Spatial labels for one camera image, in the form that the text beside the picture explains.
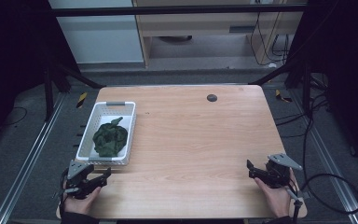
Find person's right hand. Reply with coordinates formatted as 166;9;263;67
254;173;297;219

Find white plastic basket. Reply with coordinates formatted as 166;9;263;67
75;100;137;166

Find black hanging desk cables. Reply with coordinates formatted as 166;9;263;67
249;1;291;68

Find black floor cables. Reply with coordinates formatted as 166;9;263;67
274;74;332;140

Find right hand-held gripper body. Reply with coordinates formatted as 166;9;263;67
265;152;303;189

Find yellow black tape strip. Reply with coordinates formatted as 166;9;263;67
76;91;89;109
274;89;294;104

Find light wooden desk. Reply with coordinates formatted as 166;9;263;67
131;0;308;68

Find person's left hand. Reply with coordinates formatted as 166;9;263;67
62;186;103;217

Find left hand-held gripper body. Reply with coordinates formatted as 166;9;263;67
62;160;101;201

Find black metal stand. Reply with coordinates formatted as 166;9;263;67
42;60;107;123
249;57;313;117

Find thin black floor cable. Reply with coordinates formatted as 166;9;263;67
1;105;29;128

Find dark green cloth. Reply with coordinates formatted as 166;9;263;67
91;116;130;158

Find aluminium floor rail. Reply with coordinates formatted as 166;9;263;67
0;92;67;224
288;88;358;224

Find white cabinet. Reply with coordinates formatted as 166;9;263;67
48;0;145;65

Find black curtain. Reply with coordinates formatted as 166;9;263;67
287;0;358;175
0;0;81;153

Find black horizontal frame bar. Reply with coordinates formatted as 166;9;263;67
49;4;308;18

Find right hand-held gripper cable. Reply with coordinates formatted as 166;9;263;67
284;172;358;224

